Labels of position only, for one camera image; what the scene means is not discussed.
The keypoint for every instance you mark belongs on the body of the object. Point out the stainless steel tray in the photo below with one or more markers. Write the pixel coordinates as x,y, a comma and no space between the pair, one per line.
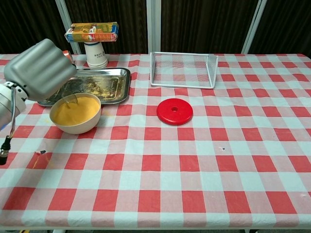
104,78

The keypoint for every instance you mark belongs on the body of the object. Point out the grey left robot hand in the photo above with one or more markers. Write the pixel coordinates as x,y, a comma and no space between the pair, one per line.
41,70

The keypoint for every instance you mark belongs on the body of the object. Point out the slanted white frame post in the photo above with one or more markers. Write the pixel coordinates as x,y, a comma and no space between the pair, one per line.
252,26
65,17

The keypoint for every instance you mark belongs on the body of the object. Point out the red white checkered tablecloth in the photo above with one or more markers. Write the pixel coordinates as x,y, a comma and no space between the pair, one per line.
170,170

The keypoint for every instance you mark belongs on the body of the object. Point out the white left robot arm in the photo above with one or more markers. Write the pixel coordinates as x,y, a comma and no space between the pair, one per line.
6,104

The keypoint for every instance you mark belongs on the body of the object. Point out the upright white frame post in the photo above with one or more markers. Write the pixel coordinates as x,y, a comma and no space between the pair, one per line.
153,26

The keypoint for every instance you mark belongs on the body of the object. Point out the red plastic disc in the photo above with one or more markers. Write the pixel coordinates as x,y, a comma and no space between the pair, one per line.
170,117

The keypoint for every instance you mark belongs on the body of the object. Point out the white paper cup stack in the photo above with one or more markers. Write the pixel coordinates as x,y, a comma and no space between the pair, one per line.
96,57

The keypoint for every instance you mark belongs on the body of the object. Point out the metal spoon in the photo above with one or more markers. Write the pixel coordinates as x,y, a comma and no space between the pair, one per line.
71,100

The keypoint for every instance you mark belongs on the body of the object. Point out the orange drink can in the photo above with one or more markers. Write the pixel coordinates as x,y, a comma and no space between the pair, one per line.
68,57

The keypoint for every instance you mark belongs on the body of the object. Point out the beige bowl of yellow powder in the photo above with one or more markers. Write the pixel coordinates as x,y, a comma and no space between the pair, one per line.
77,128

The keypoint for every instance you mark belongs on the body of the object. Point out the yellow orange carton box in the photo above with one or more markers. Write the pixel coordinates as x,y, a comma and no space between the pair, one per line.
92,32

